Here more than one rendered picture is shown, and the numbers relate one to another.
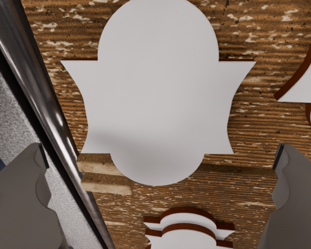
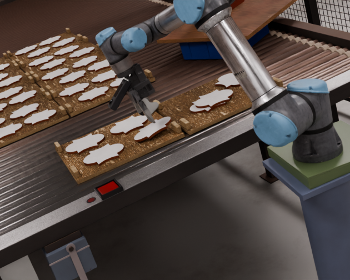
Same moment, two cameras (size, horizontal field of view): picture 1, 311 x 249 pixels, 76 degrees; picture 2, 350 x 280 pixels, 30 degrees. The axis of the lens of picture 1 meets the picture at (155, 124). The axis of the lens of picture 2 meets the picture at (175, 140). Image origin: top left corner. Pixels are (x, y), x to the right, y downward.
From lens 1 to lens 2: 230 cm
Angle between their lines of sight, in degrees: 68
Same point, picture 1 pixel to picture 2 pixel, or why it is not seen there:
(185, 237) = (201, 103)
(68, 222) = not seen: hidden behind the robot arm
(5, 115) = (187, 150)
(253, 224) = (188, 103)
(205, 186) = (178, 116)
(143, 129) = (156, 126)
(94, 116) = (156, 130)
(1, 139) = (200, 148)
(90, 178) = (184, 124)
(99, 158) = (174, 126)
